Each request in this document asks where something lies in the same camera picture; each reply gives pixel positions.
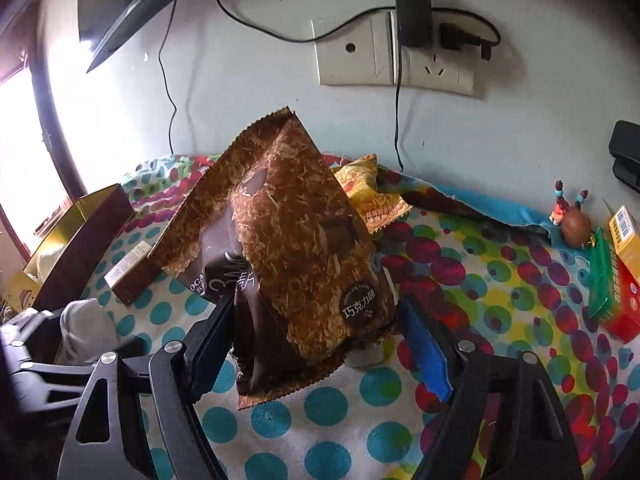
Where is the brown chocolate snack bag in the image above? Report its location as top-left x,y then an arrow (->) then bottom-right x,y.
149,108 -> 396,408

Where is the yellow snack bag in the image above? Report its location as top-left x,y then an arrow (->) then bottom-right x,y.
332,154 -> 411,234

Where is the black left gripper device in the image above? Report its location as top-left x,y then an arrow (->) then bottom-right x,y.
1,311 -> 157,479

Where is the crumpled white tissue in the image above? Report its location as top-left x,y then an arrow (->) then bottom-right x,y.
55,298 -> 120,365

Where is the small brown white box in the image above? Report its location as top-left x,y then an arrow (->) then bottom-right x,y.
104,240 -> 160,307

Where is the colourful polka dot cloth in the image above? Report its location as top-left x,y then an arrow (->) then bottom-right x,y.
84,156 -> 639,479

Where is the green red medicine box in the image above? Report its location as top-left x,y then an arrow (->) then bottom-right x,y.
588,229 -> 639,344

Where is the gold tin box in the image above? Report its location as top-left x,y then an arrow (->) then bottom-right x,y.
2,184 -> 134,312

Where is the small brown snail figurine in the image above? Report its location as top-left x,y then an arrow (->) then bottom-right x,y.
549,180 -> 592,249

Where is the yellow medicine box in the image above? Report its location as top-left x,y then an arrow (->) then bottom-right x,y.
608,205 -> 640,282

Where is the black stapler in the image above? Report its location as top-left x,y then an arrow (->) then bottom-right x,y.
608,120 -> 640,193

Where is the black power adapter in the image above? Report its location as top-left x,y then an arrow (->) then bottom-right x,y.
395,0 -> 433,49

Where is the black plug with cable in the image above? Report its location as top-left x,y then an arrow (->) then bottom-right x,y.
432,6 -> 502,61

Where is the white wall socket plate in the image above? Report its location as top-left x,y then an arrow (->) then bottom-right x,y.
314,11 -> 475,96

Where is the black adapter cable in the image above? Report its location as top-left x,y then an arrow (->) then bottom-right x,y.
212,0 -> 407,174

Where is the thin black hanging cable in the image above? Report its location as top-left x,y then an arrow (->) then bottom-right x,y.
157,0 -> 180,157

